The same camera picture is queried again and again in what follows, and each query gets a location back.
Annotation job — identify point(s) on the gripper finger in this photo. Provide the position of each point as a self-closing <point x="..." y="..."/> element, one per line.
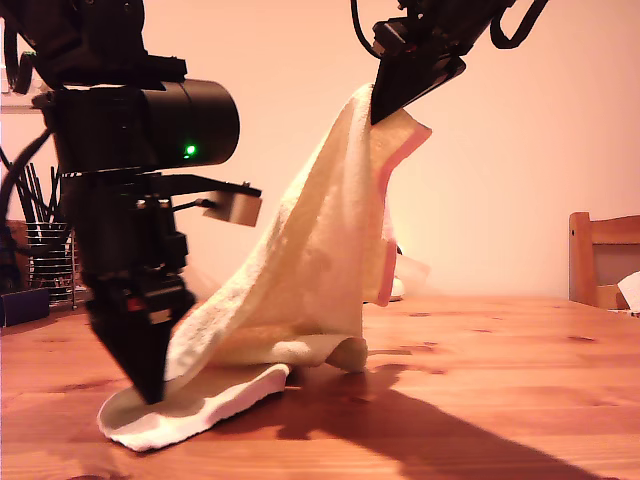
<point x="400" y="82"/>
<point x="450" y="72"/>

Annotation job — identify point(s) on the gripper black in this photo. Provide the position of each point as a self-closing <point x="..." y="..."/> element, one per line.
<point x="125" y="235"/>

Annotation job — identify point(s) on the cream terry tea towel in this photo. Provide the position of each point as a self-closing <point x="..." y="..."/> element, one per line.
<point x="320" y="225"/>

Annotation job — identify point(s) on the dark blue box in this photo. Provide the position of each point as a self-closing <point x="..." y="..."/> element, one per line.
<point x="25" y="307"/>

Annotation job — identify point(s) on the black straw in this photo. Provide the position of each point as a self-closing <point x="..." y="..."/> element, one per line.
<point x="36" y="192"/>
<point x="53" y="190"/>

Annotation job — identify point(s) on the wooden chair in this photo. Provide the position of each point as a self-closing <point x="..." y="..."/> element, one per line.
<point x="580" y="260"/>

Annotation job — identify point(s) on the white tissue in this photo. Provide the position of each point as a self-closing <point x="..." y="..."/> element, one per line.
<point x="631" y="292"/>

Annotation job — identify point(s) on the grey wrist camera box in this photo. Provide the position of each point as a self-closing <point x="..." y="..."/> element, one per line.
<point x="235" y="207"/>

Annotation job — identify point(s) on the white round security camera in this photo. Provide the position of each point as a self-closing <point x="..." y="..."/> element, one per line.
<point x="398" y="290"/>

